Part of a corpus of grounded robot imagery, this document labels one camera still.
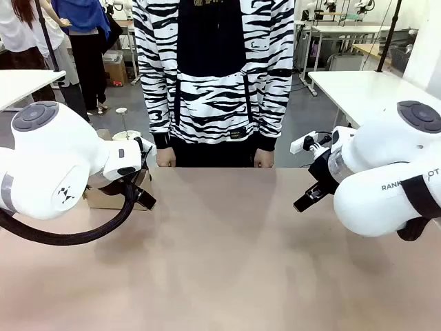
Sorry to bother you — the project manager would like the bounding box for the person's left hand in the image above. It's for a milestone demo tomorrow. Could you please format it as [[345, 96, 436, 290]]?
[[254, 149, 276, 169]]

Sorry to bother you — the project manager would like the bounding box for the brown cardboard box red label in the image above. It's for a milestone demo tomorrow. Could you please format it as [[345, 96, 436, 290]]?
[[103, 61, 129, 88]]

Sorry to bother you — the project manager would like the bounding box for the metal frame workbench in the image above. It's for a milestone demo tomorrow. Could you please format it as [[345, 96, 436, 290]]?
[[115, 19, 143, 86]]

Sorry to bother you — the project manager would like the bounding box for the person's right forearm zebra sleeve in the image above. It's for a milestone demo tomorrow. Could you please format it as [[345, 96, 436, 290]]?
[[136, 51, 174, 150]]

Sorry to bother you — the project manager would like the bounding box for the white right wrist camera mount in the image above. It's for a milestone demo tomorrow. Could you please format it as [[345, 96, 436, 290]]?
[[289, 130, 332, 155]]

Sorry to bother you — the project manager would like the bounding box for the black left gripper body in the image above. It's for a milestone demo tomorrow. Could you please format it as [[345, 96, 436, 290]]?
[[98, 168, 143, 198]]

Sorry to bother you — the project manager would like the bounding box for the black braided cable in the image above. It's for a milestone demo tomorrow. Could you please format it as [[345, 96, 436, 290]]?
[[0, 182, 136, 247]]

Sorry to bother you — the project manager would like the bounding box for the person in zebra hoodie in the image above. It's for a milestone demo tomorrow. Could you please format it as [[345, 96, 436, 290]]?
[[132, 0, 296, 169]]

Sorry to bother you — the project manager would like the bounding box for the person in blue top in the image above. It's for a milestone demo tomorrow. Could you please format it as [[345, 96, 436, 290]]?
[[51, 0, 124, 115]]

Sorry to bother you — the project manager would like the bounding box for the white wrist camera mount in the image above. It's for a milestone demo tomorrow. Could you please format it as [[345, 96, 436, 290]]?
[[129, 136, 158, 158], [289, 130, 332, 155]]

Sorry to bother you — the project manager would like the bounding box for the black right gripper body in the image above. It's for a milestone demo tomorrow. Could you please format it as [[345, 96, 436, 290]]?
[[307, 148, 342, 200]]

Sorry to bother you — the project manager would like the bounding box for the brown cardboard cup carrier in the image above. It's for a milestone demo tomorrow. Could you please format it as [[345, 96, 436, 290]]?
[[82, 128, 154, 212]]

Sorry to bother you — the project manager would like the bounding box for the white background workbench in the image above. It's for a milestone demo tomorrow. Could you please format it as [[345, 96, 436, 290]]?
[[294, 19, 392, 87]]

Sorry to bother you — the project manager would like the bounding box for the person's left forearm zebra sleeve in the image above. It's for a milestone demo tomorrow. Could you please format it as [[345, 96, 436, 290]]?
[[256, 51, 294, 152]]

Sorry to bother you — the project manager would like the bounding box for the person's right hand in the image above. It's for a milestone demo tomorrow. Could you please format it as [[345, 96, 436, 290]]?
[[156, 148, 177, 168]]

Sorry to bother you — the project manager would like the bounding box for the clear plastic storage bin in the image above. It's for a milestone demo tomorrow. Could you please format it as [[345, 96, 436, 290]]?
[[102, 49, 124, 65]]

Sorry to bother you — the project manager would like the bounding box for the grey mesh crate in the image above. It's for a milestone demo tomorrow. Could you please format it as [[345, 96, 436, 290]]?
[[388, 28, 420, 74]]

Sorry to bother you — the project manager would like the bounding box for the white table with black pole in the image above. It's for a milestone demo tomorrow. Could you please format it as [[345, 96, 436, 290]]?
[[0, 69, 67, 112]]

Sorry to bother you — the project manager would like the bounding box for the black stand pole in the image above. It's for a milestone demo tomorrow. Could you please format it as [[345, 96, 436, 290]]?
[[34, 0, 91, 123], [376, 0, 403, 74]]

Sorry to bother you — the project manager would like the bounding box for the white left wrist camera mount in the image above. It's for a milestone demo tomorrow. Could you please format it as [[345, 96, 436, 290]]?
[[129, 136, 158, 158]]

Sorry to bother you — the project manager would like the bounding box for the long-haired person white top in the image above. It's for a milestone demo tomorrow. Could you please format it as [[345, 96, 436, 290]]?
[[0, 0, 56, 103]]

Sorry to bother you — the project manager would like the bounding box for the large white table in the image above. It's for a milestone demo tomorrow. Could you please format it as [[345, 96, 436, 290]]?
[[307, 70, 441, 129]]

